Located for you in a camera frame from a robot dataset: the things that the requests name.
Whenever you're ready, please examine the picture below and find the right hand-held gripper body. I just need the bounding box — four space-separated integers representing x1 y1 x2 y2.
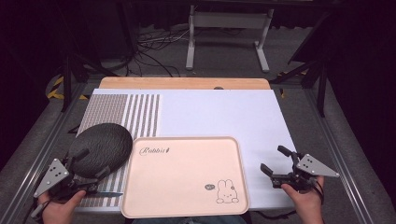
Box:
271 153 340 191

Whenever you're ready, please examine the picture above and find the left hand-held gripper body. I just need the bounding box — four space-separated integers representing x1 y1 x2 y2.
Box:
33 158 101 201

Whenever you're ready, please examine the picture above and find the dark grey oval ribbed pad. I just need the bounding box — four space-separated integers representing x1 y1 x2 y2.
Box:
67 122 134 179

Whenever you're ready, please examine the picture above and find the person's left hand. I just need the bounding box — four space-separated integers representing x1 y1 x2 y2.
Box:
40 189 87 224

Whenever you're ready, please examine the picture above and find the person's right hand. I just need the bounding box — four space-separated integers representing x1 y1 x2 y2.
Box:
280 176 325 224

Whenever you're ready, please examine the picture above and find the grey striped mat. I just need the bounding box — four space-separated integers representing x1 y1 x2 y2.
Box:
75 92 162 209

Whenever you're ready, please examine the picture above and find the yellow black floor tape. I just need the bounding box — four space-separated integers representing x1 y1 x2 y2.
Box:
46 76 90 101

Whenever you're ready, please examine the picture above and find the black metal stand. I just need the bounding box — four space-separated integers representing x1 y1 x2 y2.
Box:
61 54 120 114
270 12 335 119

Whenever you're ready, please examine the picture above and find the white board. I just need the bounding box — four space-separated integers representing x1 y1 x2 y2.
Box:
74 88 298 213

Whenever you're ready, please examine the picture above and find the pink tray with rabbit print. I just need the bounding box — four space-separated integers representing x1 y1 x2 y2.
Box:
120 135 250 219

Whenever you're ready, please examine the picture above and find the white metal stand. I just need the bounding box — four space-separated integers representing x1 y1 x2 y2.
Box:
185 4 275 74

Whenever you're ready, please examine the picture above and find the aluminium rail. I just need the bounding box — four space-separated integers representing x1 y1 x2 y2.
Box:
304 87 375 224
0 83 94 224

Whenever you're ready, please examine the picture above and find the black cable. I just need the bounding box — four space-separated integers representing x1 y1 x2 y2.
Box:
251 210 297 220

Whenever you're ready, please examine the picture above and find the bundle of black floor cables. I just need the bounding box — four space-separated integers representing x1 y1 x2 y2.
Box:
136 27 191 78

